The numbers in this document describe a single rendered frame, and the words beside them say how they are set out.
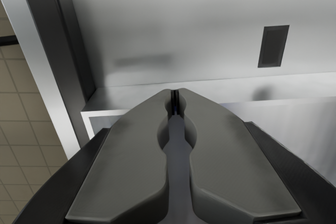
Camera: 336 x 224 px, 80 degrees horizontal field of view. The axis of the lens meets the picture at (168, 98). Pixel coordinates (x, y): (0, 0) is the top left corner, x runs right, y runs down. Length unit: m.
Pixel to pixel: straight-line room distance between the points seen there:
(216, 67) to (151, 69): 0.05
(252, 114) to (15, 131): 1.56
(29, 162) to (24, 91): 0.59
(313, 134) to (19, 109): 1.46
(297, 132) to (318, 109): 0.03
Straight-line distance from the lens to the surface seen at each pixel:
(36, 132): 1.57
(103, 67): 0.16
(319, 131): 0.22
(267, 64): 0.17
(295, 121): 0.20
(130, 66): 0.16
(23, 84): 1.40
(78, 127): 0.17
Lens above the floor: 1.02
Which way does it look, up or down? 61 degrees down
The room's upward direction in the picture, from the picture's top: 179 degrees counter-clockwise
